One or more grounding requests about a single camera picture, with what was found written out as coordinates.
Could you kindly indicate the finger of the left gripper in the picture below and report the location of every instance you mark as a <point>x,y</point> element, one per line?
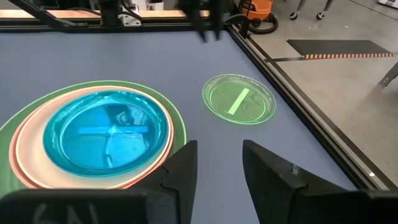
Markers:
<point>200,29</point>
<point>218,28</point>

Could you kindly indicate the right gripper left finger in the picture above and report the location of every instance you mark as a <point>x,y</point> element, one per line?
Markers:
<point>183,174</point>

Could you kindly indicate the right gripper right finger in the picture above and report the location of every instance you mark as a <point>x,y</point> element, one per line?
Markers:
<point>267,180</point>

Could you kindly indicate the light green plastic plate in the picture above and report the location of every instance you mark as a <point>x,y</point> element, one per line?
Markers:
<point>181,130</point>

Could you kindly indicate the blue transparent small plate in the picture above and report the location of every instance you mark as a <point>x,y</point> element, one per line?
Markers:
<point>68,155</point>
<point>105,149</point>
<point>140,109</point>

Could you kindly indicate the peach plastic plate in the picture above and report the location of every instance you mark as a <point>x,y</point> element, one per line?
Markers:
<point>37,161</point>

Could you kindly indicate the pink plastic plate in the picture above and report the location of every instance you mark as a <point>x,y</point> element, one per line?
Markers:
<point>13,155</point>

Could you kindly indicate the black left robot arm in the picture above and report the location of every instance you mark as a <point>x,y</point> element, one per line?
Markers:
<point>110,15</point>

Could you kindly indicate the orange shop vacuum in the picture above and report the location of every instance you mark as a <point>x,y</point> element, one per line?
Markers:
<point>256,9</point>

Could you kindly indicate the copper coloured side board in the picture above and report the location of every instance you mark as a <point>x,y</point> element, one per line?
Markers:
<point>155,14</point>

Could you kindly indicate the white box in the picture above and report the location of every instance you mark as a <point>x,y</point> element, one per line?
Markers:
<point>149,4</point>

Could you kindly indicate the green transparent small plate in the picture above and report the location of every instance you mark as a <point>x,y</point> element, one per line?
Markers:
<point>239,99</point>

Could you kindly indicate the grey leg with caster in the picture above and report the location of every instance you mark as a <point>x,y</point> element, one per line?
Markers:
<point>295,14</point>
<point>321,14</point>

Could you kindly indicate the black hazard striped mat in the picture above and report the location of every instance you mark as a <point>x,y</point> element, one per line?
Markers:
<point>335,46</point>

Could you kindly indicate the grey metal leg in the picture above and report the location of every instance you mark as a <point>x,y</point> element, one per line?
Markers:
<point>388,76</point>

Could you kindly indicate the black diagonal strut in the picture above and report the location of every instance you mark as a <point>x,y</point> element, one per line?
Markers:
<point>40,14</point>

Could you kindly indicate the white object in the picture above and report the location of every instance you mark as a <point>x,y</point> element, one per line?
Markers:
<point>388,3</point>

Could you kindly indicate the black table frame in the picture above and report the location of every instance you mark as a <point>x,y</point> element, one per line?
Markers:
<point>155,25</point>

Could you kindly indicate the white metal bracket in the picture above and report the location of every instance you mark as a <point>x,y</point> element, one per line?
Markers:
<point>130,20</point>

